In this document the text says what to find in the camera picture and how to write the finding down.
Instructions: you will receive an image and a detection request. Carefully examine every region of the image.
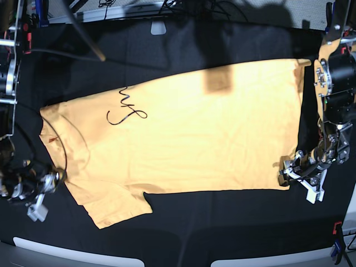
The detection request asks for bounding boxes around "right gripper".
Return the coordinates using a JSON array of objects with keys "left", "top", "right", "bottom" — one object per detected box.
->
[{"left": 1, "top": 164, "right": 63, "bottom": 205}]

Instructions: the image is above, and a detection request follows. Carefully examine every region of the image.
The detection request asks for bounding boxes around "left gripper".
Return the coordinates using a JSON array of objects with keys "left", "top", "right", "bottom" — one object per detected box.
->
[{"left": 278, "top": 150, "right": 328, "bottom": 192}]

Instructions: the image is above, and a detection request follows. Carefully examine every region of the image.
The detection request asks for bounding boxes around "yellow t-shirt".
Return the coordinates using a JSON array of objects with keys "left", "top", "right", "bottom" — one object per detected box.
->
[{"left": 40, "top": 59, "right": 310, "bottom": 229}]

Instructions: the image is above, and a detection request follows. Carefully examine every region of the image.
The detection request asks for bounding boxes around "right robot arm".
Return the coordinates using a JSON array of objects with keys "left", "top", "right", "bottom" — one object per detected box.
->
[{"left": 1, "top": 1, "right": 62, "bottom": 209}]

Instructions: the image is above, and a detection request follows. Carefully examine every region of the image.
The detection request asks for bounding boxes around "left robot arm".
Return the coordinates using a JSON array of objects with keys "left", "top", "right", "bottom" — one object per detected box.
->
[{"left": 278, "top": 1, "right": 355, "bottom": 192}]

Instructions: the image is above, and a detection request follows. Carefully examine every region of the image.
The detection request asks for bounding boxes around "red black bar clamp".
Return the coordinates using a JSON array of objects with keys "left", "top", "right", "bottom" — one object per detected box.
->
[{"left": 331, "top": 221, "right": 345, "bottom": 265}]

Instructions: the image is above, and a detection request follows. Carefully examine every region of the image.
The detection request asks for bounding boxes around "red clamp upper left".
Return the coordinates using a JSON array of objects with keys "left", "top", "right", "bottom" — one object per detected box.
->
[{"left": 22, "top": 23, "right": 32, "bottom": 54}]

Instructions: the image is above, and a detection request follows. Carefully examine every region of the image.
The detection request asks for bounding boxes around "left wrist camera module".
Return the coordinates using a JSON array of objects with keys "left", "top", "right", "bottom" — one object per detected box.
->
[{"left": 304, "top": 181, "right": 325, "bottom": 204}]

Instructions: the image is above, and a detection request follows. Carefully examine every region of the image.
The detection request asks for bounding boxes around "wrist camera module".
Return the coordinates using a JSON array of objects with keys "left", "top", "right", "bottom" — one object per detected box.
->
[
  {"left": 304, "top": 181, "right": 325, "bottom": 204},
  {"left": 27, "top": 194, "right": 48, "bottom": 222}
]

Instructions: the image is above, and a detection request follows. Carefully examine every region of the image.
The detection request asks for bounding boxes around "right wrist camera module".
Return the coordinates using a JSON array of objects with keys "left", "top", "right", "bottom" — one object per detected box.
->
[{"left": 27, "top": 194, "right": 48, "bottom": 222}]

